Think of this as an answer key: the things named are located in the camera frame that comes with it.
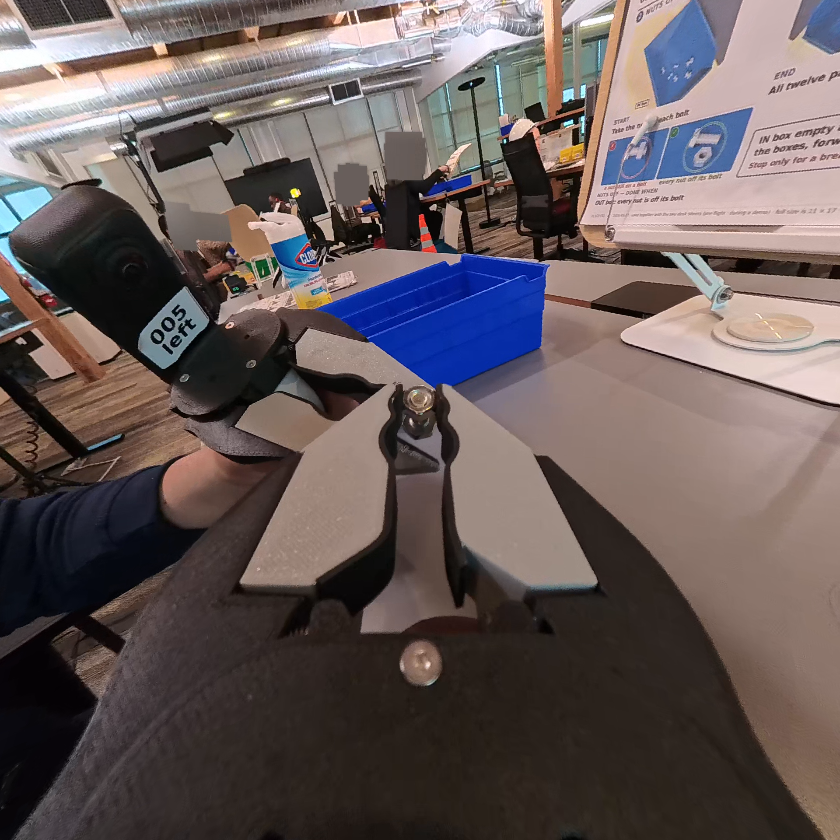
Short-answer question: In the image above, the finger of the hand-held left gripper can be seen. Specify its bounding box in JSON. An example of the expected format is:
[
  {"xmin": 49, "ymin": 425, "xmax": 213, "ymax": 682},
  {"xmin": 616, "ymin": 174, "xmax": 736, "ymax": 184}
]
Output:
[
  {"xmin": 233, "ymin": 371, "xmax": 441, "ymax": 475},
  {"xmin": 287, "ymin": 327, "xmax": 422, "ymax": 398}
]

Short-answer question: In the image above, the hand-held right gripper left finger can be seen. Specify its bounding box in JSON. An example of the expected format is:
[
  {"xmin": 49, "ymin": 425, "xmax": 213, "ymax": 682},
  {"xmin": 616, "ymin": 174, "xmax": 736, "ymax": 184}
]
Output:
[{"xmin": 238, "ymin": 384, "xmax": 399, "ymax": 616}]

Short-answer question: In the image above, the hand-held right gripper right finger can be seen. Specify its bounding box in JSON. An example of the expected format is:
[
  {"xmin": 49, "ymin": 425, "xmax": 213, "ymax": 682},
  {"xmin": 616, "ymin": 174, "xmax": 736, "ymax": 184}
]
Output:
[{"xmin": 438, "ymin": 384, "xmax": 599, "ymax": 610}]

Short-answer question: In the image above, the silver bolt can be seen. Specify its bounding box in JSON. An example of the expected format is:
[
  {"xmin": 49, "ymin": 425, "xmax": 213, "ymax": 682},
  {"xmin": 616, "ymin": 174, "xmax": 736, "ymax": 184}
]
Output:
[{"xmin": 400, "ymin": 387, "xmax": 437, "ymax": 442}]

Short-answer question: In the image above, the person's left forearm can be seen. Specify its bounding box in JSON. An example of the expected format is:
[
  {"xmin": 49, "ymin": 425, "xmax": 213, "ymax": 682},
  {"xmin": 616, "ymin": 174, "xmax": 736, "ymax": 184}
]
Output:
[{"xmin": 0, "ymin": 462, "xmax": 211, "ymax": 634}]

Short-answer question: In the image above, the person's left hand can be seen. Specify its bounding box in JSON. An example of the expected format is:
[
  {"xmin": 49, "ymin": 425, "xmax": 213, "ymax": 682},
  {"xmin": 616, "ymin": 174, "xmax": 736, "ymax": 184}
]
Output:
[{"xmin": 159, "ymin": 446, "xmax": 306, "ymax": 531}]

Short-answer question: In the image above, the white cabinet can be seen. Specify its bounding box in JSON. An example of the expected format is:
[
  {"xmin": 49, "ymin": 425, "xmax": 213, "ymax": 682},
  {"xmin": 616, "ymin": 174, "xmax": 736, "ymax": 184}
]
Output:
[{"xmin": 29, "ymin": 314, "xmax": 123, "ymax": 382}]

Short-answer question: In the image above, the disinfectant wipes canister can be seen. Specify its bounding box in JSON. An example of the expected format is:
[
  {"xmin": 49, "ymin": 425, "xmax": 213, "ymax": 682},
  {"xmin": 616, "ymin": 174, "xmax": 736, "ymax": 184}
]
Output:
[{"xmin": 248, "ymin": 211, "xmax": 334, "ymax": 309}]

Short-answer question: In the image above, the black studio light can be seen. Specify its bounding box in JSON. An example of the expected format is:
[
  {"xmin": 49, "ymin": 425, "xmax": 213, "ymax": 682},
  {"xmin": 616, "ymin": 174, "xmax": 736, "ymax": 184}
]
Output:
[{"xmin": 121, "ymin": 108, "xmax": 236, "ymax": 173}]

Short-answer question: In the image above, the wooden display board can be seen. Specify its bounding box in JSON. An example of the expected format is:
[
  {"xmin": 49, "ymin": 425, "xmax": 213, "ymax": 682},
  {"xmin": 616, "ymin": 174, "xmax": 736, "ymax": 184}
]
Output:
[
  {"xmin": 222, "ymin": 203, "xmax": 270, "ymax": 260},
  {"xmin": 576, "ymin": 0, "xmax": 840, "ymax": 265}
]

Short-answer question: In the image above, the white folding stand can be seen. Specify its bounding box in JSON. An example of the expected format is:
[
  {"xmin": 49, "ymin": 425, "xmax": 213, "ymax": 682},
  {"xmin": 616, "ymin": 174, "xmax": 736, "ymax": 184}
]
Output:
[{"xmin": 620, "ymin": 249, "xmax": 840, "ymax": 404}]

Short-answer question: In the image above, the black floor lamp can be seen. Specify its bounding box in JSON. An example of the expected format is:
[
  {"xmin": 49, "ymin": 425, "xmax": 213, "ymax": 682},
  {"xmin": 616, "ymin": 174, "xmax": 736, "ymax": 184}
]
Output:
[{"xmin": 457, "ymin": 77, "xmax": 490, "ymax": 231}]

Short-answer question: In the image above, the black office chair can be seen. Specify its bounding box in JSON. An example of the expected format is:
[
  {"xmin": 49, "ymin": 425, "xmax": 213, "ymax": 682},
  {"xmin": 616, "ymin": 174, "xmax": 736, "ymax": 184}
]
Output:
[{"xmin": 500, "ymin": 134, "xmax": 578, "ymax": 260}]

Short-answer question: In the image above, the ceiling air vent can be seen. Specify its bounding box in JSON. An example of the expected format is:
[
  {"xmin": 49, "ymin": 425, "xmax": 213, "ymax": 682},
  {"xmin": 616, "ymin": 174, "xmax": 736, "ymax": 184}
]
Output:
[{"xmin": 13, "ymin": 0, "xmax": 119, "ymax": 30}]

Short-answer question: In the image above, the black rectangular pad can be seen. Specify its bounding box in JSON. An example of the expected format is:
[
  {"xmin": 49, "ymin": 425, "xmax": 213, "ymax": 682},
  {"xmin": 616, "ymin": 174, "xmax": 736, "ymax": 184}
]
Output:
[{"xmin": 591, "ymin": 281, "xmax": 697, "ymax": 319}]

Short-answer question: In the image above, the person's black chair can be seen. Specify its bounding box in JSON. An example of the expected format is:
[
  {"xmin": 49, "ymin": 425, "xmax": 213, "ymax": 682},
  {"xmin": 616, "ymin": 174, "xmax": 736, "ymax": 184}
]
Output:
[{"xmin": 0, "ymin": 610, "xmax": 126, "ymax": 664}]

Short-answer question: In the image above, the person's body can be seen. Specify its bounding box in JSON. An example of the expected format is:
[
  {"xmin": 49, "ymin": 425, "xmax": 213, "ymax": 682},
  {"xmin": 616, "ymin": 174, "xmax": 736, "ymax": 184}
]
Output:
[{"xmin": 0, "ymin": 656, "xmax": 99, "ymax": 840}]

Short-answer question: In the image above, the printed instruction sheet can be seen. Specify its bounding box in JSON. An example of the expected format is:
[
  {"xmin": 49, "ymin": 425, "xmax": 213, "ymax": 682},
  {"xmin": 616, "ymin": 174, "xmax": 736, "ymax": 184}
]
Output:
[{"xmin": 594, "ymin": 0, "xmax": 840, "ymax": 227}]

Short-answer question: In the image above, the wooden post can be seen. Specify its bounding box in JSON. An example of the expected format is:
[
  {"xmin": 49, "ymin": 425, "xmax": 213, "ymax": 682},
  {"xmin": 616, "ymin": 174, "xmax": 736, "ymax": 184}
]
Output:
[
  {"xmin": 0, "ymin": 252, "xmax": 106, "ymax": 383},
  {"xmin": 543, "ymin": 0, "xmax": 565, "ymax": 116}
]

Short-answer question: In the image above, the large black wall screen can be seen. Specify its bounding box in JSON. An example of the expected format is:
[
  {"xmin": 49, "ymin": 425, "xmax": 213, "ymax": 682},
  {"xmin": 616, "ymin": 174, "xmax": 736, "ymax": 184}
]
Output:
[{"xmin": 223, "ymin": 157, "xmax": 329, "ymax": 214}]

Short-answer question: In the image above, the silver air duct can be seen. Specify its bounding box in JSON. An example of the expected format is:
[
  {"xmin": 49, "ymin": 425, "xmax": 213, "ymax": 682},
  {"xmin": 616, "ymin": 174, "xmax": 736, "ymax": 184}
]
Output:
[
  {"xmin": 0, "ymin": 26, "xmax": 395, "ymax": 93},
  {"xmin": 0, "ymin": 69, "xmax": 424, "ymax": 135}
]

